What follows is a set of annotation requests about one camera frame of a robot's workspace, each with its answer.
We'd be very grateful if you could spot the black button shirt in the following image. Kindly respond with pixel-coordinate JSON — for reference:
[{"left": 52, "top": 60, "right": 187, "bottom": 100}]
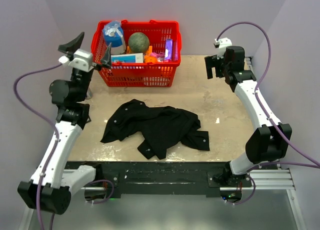
[{"left": 100, "top": 99, "right": 210, "bottom": 160}]

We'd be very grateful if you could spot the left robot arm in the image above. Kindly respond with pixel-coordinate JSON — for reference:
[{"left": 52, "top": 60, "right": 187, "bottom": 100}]
[{"left": 17, "top": 32, "right": 111, "bottom": 215}]

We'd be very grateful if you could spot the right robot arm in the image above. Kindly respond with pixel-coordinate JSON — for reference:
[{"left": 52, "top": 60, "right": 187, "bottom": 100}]
[{"left": 205, "top": 44, "right": 292, "bottom": 187}]

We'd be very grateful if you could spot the white blue box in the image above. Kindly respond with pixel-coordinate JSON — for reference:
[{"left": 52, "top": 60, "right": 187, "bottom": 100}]
[{"left": 111, "top": 53, "right": 144, "bottom": 63}]

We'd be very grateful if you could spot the blue white wrapped roll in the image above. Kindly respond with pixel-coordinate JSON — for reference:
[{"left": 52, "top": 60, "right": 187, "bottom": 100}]
[{"left": 102, "top": 21, "right": 127, "bottom": 55}]

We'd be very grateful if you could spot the silver blue drink can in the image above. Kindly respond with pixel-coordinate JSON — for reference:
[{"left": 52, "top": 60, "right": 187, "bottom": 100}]
[{"left": 85, "top": 89, "right": 93, "bottom": 99}]

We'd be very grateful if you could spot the grey green ball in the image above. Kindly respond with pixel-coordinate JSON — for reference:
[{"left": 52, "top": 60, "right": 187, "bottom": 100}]
[{"left": 128, "top": 32, "right": 150, "bottom": 53}]

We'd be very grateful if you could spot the orange toy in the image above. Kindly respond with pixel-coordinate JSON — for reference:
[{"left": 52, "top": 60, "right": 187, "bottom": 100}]
[{"left": 144, "top": 45, "right": 158, "bottom": 63}]

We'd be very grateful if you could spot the red plastic basket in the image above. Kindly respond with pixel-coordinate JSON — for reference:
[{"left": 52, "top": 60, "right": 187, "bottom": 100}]
[{"left": 99, "top": 20, "right": 182, "bottom": 87}]

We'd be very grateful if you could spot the pink toy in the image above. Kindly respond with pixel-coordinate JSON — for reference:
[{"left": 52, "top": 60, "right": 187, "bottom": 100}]
[{"left": 150, "top": 52, "right": 165, "bottom": 62}]

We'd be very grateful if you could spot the purple package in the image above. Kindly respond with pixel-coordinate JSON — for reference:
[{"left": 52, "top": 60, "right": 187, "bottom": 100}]
[{"left": 164, "top": 38, "right": 178, "bottom": 62}]

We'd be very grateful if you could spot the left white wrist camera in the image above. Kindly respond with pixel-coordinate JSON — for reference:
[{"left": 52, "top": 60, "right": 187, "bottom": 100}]
[{"left": 58, "top": 49, "right": 93, "bottom": 67}]

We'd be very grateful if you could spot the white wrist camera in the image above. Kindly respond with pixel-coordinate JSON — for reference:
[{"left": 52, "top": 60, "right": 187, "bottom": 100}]
[
  {"left": 58, "top": 49, "right": 93, "bottom": 67},
  {"left": 213, "top": 37, "right": 232, "bottom": 59}
]

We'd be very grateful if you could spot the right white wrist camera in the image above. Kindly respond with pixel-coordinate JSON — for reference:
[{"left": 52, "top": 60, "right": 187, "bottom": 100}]
[{"left": 213, "top": 37, "right": 232, "bottom": 59}]

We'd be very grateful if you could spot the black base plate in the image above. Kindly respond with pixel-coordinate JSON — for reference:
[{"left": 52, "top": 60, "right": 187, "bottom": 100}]
[{"left": 65, "top": 161, "right": 253, "bottom": 199}]

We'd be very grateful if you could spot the aluminium frame rail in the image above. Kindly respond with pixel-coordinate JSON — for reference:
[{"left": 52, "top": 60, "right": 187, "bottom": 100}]
[{"left": 247, "top": 168, "right": 296, "bottom": 191}]

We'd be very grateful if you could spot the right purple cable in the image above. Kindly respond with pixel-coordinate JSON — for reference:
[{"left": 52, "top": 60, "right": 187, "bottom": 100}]
[{"left": 216, "top": 21, "right": 320, "bottom": 169}]

